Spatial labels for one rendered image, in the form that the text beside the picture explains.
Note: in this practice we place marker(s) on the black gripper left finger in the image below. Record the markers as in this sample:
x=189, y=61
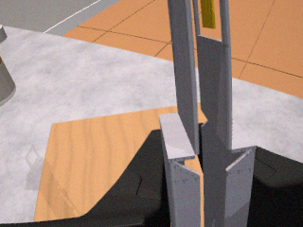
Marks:
x=138, y=198

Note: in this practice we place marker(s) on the grey canister with wooden lid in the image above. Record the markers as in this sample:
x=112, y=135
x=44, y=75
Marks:
x=6, y=83

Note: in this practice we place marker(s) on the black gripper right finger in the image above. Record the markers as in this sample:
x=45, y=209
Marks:
x=277, y=191

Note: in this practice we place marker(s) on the light wooden board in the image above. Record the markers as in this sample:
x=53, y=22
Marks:
x=84, y=158

